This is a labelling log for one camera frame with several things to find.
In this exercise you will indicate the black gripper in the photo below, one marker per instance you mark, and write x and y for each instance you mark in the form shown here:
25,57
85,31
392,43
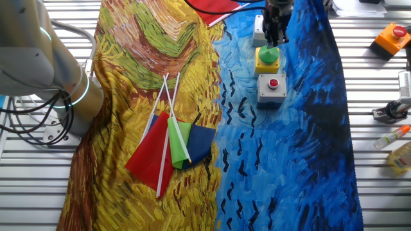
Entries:
277,17

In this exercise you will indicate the grey box green button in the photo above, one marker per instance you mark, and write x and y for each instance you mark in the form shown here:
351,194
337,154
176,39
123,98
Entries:
257,32

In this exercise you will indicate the yellow box green mushroom button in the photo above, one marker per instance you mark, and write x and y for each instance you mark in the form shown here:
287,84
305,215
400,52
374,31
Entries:
268,64

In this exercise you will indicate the grey box red button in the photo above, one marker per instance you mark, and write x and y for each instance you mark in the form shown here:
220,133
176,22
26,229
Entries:
271,94

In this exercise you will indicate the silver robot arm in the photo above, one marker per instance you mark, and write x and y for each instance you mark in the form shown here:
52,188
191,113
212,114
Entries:
32,64

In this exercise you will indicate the large red flag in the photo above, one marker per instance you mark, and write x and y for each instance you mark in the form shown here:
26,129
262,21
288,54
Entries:
212,8

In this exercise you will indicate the white paper stack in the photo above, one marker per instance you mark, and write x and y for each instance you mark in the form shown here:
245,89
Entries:
359,9

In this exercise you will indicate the orange emergency stop box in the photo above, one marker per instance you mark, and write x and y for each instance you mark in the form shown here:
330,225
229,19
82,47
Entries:
388,41

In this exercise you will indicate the painted wheat field cloth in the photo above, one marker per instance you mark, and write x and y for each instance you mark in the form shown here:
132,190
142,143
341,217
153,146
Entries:
273,160

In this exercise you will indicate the small blue flag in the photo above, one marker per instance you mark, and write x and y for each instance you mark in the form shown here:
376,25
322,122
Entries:
200,144

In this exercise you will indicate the small green flag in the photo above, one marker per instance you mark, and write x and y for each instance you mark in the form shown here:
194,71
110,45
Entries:
176,144

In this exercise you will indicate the clear bottle yellow liquid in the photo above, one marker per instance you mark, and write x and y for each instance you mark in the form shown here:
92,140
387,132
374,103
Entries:
401,158

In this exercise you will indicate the small red flag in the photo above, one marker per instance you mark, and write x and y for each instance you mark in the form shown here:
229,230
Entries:
147,160

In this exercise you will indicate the silver ribbed camera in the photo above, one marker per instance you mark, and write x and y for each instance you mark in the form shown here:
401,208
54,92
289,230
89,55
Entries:
405,85

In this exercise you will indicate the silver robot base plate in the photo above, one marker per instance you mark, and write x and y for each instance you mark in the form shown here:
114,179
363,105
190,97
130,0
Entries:
56,138

